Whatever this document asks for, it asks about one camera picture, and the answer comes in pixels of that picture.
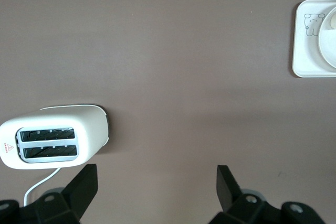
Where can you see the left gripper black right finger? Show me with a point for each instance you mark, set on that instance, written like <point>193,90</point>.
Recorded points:
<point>228,195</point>

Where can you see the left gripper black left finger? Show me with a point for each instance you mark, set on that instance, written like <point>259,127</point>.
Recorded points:
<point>78,195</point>

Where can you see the cream round plate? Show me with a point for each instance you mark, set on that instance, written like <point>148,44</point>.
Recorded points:
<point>328,48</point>

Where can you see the white two-slot toaster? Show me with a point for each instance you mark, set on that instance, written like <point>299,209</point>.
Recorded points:
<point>89,129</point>

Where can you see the brown table cover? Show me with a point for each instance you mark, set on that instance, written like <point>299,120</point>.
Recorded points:
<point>168,77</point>

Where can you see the cream rabbit print tray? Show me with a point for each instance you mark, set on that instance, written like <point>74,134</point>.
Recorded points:
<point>304,58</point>

